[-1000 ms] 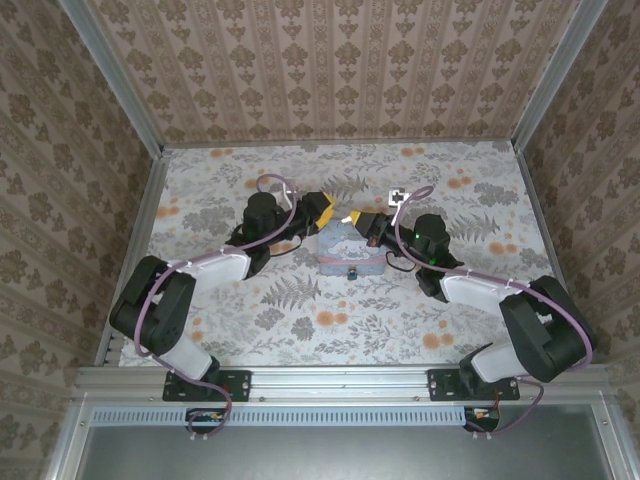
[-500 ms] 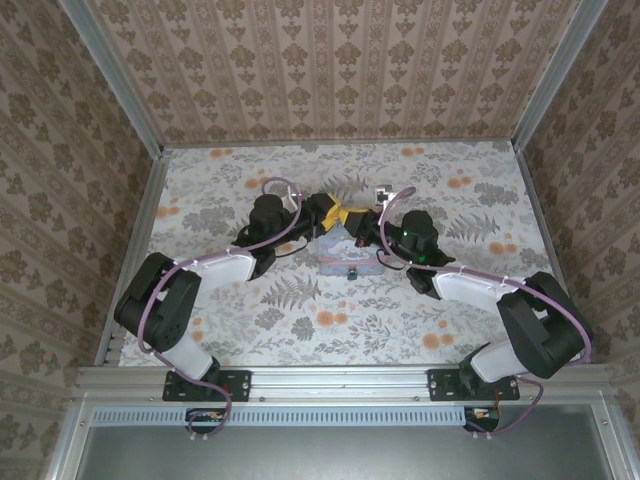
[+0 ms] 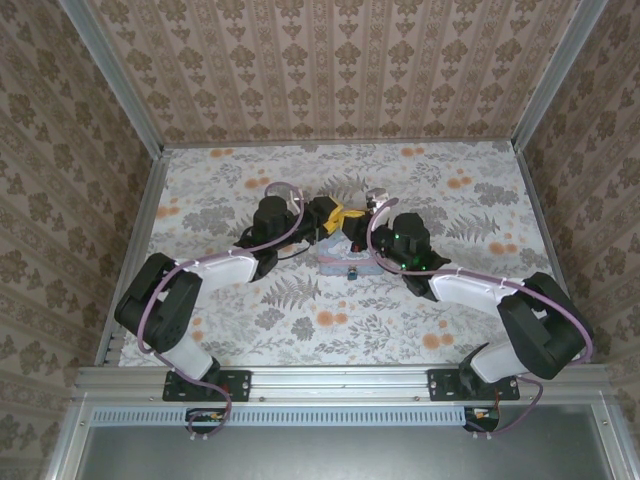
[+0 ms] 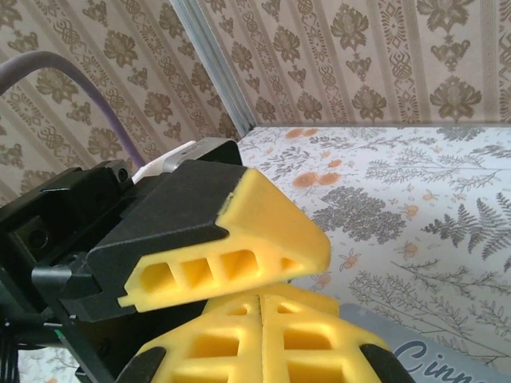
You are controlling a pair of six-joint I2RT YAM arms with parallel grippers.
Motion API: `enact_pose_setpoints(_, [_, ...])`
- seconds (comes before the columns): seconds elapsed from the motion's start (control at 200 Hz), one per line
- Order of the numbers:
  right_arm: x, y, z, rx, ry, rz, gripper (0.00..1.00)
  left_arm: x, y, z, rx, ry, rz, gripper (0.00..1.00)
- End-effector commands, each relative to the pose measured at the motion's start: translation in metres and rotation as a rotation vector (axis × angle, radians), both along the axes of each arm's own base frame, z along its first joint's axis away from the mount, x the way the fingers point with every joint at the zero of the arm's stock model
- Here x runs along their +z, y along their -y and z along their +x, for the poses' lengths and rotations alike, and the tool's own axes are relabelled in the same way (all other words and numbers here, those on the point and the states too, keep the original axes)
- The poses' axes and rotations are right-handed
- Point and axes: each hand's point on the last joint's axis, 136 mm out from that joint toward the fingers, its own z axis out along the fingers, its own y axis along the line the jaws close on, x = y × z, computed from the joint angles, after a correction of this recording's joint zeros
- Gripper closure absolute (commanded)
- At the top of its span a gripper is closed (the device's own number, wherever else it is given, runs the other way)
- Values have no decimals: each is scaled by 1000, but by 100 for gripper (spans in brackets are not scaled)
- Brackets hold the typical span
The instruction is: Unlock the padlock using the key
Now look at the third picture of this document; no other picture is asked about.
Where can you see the pastel cartoon tin box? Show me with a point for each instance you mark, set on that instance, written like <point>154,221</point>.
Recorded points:
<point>340,257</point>

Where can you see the small blue padlock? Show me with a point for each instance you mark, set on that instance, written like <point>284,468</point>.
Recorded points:
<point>352,274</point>

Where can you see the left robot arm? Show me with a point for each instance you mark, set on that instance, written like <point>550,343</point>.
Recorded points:
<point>170,320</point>

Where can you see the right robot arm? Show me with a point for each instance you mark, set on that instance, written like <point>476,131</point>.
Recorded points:
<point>540,325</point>

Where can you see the floral table cover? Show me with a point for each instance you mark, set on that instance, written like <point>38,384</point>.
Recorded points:
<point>250,165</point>

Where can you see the black connector board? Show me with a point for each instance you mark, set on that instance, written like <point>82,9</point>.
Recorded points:
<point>205,417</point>
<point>482,415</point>

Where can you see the grey metal sheet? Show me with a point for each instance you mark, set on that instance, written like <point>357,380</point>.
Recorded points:
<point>340,455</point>

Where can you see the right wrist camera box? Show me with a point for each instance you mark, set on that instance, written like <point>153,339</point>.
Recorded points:
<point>376,196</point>

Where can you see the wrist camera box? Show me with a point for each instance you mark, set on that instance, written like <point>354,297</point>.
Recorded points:
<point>376,196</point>
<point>296,199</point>

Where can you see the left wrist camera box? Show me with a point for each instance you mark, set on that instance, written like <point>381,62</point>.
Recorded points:
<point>296,199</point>

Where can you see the aluminium side rail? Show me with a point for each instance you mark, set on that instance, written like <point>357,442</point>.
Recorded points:
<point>544,225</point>
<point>136,250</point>

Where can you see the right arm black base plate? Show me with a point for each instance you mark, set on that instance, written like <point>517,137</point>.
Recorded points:
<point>442,385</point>

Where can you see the aluminium mounting rail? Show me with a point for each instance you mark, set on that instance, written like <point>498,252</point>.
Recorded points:
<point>340,382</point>

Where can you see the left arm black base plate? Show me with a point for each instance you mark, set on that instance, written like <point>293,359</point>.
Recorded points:
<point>235,385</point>

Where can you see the aluminium frame post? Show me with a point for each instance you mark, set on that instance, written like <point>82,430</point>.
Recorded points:
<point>552,75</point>
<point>117,75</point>

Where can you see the aluminium outer frame bar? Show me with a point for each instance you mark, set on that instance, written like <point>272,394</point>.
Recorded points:
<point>72,440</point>
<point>614,440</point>

